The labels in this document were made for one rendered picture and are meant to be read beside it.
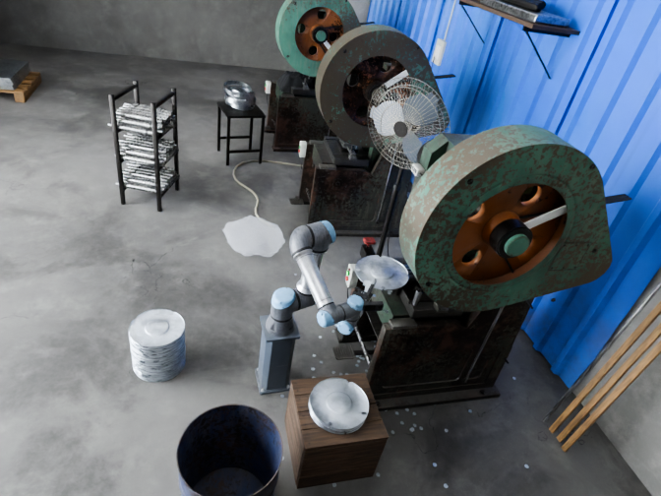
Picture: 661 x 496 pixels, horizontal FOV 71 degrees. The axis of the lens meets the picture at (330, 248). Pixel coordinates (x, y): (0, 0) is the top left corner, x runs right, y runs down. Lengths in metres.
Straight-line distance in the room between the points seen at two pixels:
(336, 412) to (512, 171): 1.33
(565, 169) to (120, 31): 7.58
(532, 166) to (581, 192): 0.30
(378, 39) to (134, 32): 5.82
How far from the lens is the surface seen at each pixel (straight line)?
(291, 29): 4.98
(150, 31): 8.61
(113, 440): 2.72
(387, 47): 3.39
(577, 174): 2.02
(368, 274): 2.46
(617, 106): 3.25
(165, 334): 2.73
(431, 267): 1.92
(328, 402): 2.34
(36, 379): 3.06
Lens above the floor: 2.25
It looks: 35 degrees down
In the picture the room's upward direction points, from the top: 11 degrees clockwise
